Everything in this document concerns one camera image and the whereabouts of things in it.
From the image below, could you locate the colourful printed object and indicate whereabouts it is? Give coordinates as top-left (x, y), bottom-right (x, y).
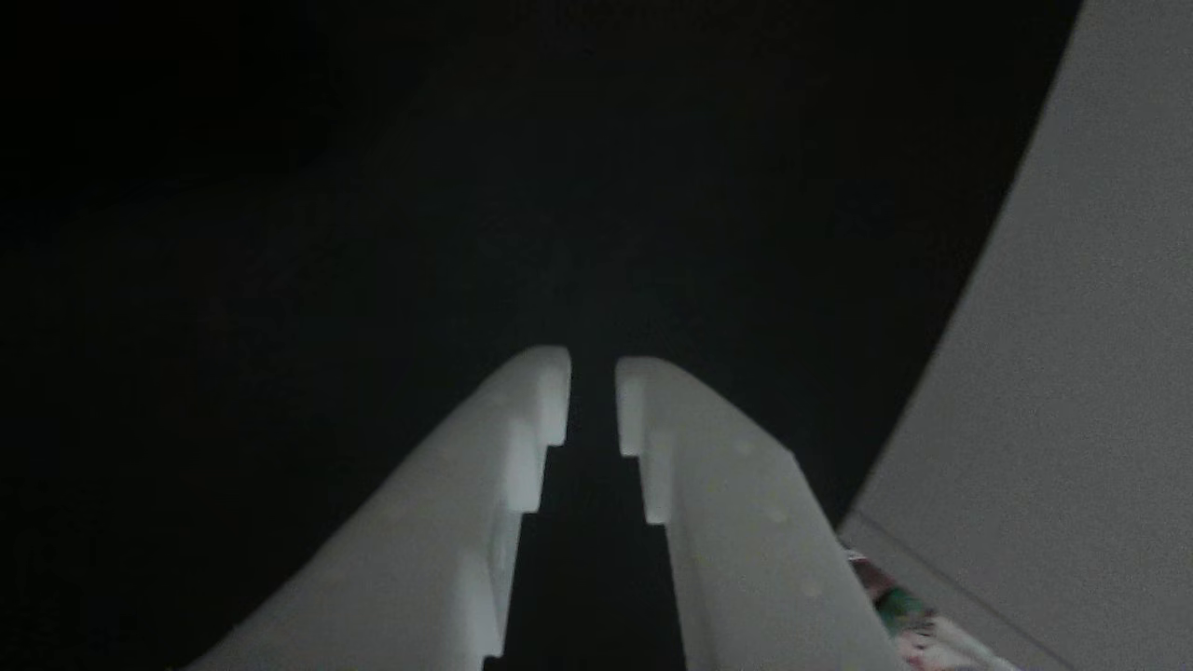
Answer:
top-left (843, 548), bottom-right (1019, 671)

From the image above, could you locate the black desk mat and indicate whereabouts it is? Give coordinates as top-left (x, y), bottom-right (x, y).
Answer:
top-left (0, 0), bottom-right (1085, 671)

